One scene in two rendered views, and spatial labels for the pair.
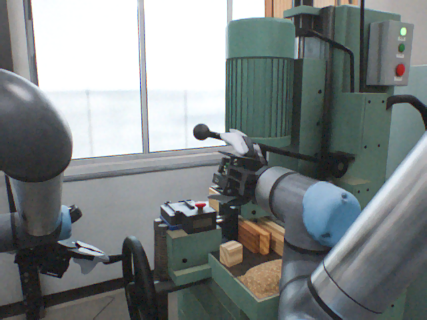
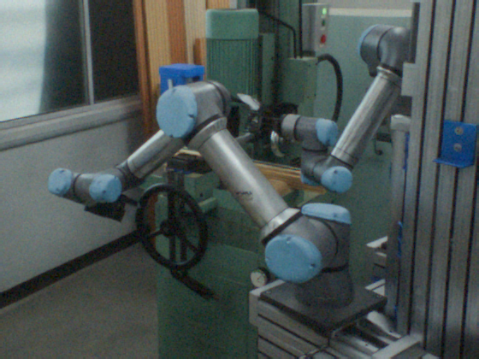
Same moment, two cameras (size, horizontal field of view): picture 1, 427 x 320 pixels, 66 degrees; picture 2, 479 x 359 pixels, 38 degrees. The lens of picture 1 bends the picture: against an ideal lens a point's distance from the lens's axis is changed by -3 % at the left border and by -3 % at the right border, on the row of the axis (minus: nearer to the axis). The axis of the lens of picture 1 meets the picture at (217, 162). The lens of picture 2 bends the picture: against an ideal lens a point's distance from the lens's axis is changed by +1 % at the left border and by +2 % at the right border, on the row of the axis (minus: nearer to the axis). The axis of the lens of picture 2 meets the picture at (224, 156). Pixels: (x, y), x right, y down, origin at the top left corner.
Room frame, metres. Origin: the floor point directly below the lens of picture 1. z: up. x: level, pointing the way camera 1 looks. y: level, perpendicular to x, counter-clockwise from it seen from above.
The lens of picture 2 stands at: (-1.11, 1.00, 1.59)
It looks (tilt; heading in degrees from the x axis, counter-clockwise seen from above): 15 degrees down; 332
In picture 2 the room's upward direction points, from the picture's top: straight up
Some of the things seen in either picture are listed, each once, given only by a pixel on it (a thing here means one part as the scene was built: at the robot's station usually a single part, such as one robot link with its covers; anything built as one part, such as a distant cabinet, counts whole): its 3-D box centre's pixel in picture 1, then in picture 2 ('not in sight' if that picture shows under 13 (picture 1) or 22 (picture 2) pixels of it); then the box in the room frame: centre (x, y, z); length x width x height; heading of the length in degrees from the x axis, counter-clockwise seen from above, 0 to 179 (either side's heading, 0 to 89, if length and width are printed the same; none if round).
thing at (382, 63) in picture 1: (389, 55); (315, 26); (0.92, -0.46, 1.40); 0.10 x 0.06 x 0.16; 117
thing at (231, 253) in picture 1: (231, 253); not in sight; (0.74, -0.03, 0.92); 0.04 x 0.04 x 0.04; 39
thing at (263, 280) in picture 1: (275, 271); (270, 186); (0.67, -0.13, 0.92); 0.14 x 0.09 x 0.04; 117
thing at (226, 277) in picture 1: (216, 247); (206, 188); (0.88, 0.00, 0.87); 0.61 x 0.30 x 0.06; 27
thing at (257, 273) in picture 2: not in sight; (261, 279); (0.57, -0.04, 0.65); 0.06 x 0.04 x 0.08; 27
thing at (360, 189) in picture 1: (347, 201); (297, 138); (0.84, -0.34, 1.02); 0.09 x 0.07 x 0.12; 27
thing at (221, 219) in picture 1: (218, 221); not in sight; (0.88, 0.00, 0.95); 0.09 x 0.07 x 0.09; 27
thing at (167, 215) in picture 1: (187, 214); (192, 161); (0.83, 0.08, 0.99); 0.13 x 0.11 x 0.06; 27
